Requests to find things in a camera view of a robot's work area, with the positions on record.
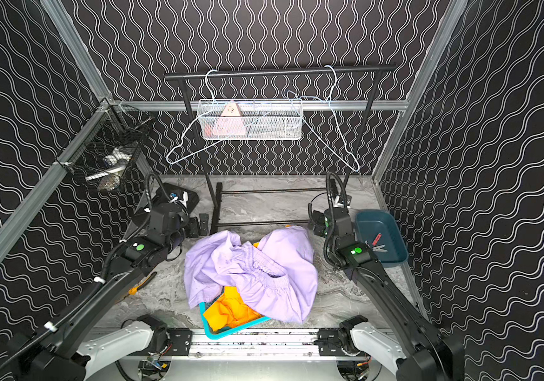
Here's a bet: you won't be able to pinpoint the lilac shorts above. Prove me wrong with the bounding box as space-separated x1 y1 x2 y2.
184 225 318 323

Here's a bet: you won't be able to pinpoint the yellow handled pliers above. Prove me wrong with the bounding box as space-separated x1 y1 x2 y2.
128 271 158 296

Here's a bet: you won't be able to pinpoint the black clothes rack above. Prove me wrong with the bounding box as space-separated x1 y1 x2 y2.
164 63 397 234

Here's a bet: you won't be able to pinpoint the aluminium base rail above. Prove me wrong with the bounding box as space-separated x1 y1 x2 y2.
57 326 454 381

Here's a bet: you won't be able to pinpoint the red clothespin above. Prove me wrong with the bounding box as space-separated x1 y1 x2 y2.
372 233 382 247

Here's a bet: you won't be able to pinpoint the dark teal plastic bin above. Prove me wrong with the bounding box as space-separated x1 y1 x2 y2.
355 210 408 268

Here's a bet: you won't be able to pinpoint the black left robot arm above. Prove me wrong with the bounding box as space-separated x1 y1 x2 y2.
0 172 199 380

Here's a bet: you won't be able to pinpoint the black wire basket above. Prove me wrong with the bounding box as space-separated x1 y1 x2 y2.
59 104 155 193

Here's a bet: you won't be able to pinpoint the pink object in basket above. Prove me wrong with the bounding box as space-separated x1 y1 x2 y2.
212 101 247 138

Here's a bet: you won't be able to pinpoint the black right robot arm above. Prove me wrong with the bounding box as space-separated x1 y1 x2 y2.
308 172 465 380

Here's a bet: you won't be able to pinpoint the teal plastic basket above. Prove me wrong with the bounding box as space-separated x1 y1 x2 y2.
198 299 273 341

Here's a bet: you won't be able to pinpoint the light blue wire hanger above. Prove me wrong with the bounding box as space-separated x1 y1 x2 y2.
286 64 361 173

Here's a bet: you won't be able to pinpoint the orange shorts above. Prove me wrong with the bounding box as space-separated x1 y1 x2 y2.
204 287 262 333

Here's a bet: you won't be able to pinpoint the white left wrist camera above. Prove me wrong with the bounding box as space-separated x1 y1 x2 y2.
168 191 189 207

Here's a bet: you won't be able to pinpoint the white clothespin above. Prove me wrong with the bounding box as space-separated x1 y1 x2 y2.
372 244 388 252

